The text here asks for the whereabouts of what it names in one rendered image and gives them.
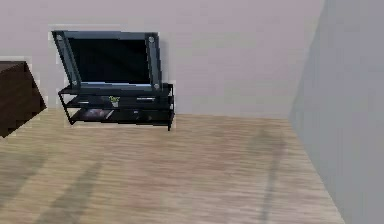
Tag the black television stand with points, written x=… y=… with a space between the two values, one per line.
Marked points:
x=133 y=115

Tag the small green house plant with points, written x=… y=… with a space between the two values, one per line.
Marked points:
x=114 y=100

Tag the black television set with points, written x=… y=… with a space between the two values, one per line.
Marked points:
x=110 y=60

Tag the dark brown chest of drawers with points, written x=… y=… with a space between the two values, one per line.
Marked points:
x=16 y=96

